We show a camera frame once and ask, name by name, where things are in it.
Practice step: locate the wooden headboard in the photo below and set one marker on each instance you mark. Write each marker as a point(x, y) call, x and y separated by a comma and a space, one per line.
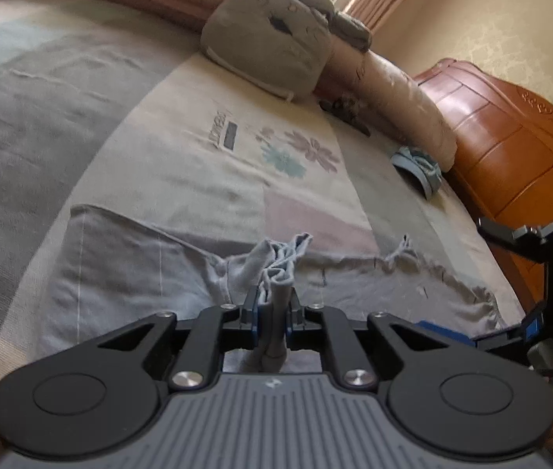
point(511, 156)

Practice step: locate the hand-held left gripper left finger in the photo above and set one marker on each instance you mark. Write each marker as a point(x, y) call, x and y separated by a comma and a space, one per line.
point(255, 322)

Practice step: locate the grey cat cushion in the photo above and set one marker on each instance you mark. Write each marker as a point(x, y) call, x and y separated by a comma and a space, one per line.
point(266, 44)

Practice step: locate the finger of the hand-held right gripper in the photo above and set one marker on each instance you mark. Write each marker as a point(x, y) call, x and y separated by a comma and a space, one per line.
point(445, 333)
point(540, 234)

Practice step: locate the pink folded quilt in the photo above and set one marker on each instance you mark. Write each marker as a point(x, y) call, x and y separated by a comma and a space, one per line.
point(393, 97)

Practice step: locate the grey printed pants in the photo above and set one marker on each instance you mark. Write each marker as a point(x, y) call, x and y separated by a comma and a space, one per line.
point(134, 273)

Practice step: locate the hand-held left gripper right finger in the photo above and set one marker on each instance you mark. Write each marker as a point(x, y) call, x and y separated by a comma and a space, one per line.
point(300, 320)

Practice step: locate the blue cap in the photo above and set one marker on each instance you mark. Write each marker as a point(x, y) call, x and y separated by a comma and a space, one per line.
point(415, 168)

